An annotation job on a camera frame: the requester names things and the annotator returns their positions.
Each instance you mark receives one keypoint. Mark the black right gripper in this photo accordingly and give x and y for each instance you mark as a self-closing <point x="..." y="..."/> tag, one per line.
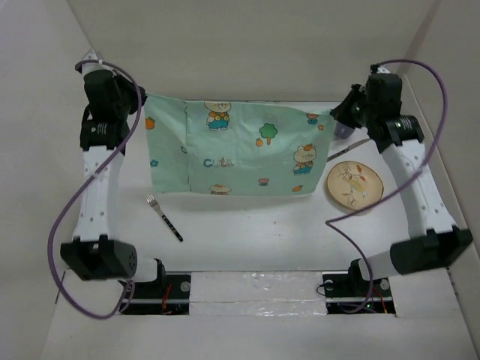
<point x="342" y="112"/>

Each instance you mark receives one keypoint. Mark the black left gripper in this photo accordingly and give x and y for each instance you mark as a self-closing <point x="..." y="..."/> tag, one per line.
<point x="131" y="88"/>

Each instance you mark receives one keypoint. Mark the steel knife patterned handle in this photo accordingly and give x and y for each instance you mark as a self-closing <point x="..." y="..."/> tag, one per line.
<point x="347" y="149"/>

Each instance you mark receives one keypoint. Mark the cream bird pattern plate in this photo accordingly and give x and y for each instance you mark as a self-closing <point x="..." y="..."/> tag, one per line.
<point x="354" y="185"/>

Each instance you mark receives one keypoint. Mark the green cartoon print placemat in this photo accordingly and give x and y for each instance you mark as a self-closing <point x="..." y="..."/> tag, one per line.
<point x="235" y="148"/>

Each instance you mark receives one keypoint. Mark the steel fork patterned handle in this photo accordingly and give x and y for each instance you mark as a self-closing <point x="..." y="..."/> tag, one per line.
<point x="150" y="199"/>

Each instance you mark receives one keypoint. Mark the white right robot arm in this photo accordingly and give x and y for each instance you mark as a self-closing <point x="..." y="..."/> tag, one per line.
<point x="435" y="241"/>

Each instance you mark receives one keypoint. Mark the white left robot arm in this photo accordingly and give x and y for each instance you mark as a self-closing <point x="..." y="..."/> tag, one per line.
<point x="96" y="250"/>

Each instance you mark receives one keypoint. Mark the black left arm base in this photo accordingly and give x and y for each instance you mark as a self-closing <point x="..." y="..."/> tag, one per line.
<point x="170" y="297"/>

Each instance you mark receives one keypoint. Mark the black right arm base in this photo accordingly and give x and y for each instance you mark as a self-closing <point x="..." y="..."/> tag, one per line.
<point x="342" y="295"/>

